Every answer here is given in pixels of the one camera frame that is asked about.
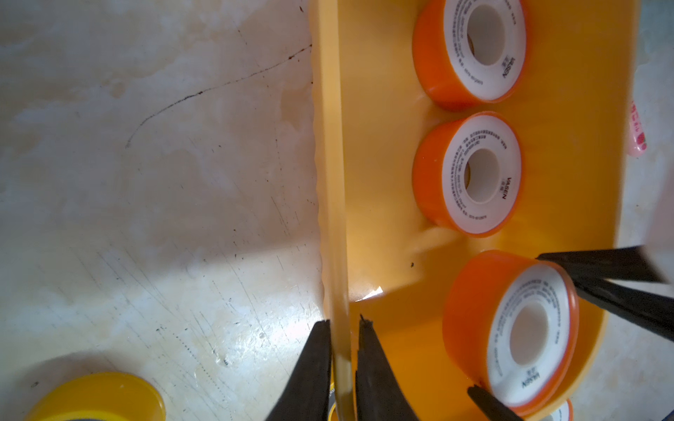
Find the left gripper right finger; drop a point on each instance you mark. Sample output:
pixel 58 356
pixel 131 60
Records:
pixel 378 395

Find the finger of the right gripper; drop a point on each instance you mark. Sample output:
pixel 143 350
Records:
pixel 493 409
pixel 595 274

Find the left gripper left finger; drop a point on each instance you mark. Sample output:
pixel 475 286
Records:
pixel 306 394

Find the yellow plastic storage box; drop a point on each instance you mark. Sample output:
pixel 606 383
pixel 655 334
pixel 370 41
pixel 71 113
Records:
pixel 382 260

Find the spoon with pink handle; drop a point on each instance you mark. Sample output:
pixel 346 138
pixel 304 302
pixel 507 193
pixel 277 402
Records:
pixel 636 145

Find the orange tape roll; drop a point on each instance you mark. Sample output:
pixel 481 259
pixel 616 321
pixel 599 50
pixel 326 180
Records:
pixel 470 53
pixel 467 174
pixel 511 324
pixel 563 413

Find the yellow black tape roll left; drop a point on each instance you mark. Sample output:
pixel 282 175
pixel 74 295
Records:
pixel 101 396

